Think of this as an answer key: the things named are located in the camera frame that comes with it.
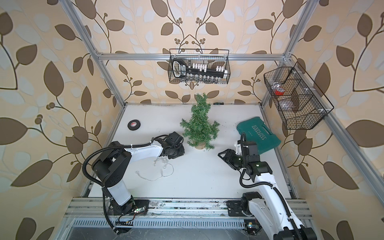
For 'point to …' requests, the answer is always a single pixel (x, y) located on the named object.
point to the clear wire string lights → (159, 159)
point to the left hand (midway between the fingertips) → (182, 150)
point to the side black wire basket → (296, 104)
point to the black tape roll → (134, 125)
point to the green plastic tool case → (256, 131)
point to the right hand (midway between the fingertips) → (221, 157)
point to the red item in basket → (278, 93)
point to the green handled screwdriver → (218, 103)
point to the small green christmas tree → (200, 129)
